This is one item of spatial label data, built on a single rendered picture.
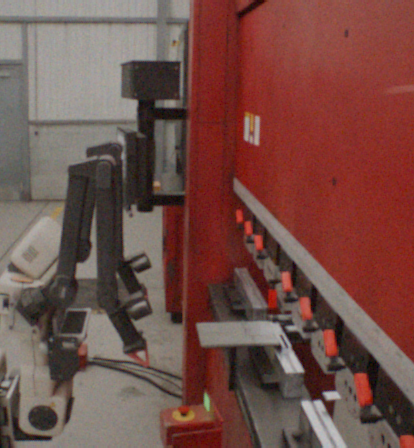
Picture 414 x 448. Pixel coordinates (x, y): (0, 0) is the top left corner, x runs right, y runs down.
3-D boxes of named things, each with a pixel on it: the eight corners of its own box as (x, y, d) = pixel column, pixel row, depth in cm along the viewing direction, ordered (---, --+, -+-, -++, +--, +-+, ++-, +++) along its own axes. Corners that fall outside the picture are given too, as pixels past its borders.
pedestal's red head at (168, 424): (159, 438, 185) (159, 393, 181) (204, 432, 190) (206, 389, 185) (172, 474, 167) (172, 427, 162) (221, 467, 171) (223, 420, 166)
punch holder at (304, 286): (291, 319, 161) (295, 265, 157) (319, 318, 162) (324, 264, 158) (304, 341, 147) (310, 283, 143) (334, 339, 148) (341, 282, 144)
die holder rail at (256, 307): (233, 286, 275) (234, 268, 272) (245, 286, 275) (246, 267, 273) (252, 328, 226) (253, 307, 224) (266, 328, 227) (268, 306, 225)
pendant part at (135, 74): (118, 210, 329) (119, 63, 309) (160, 208, 335) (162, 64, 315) (129, 231, 281) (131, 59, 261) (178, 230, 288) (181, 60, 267)
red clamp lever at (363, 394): (353, 372, 101) (363, 423, 95) (373, 370, 101) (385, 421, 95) (350, 375, 102) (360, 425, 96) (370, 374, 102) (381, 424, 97)
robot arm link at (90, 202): (88, 135, 198) (85, 137, 189) (125, 141, 200) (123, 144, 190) (70, 253, 208) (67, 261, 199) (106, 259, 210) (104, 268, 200)
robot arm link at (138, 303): (100, 289, 167) (98, 299, 159) (134, 273, 167) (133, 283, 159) (119, 322, 170) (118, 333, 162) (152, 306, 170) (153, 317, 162)
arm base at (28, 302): (21, 291, 167) (13, 305, 155) (41, 276, 166) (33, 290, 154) (39, 312, 169) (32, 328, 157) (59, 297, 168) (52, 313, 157)
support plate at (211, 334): (196, 325, 201) (196, 322, 200) (268, 323, 203) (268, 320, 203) (201, 347, 183) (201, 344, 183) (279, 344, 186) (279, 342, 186)
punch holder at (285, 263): (276, 295, 180) (279, 245, 176) (301, 294, 181) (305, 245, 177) (287, 312, 166) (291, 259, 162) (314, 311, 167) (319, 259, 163)
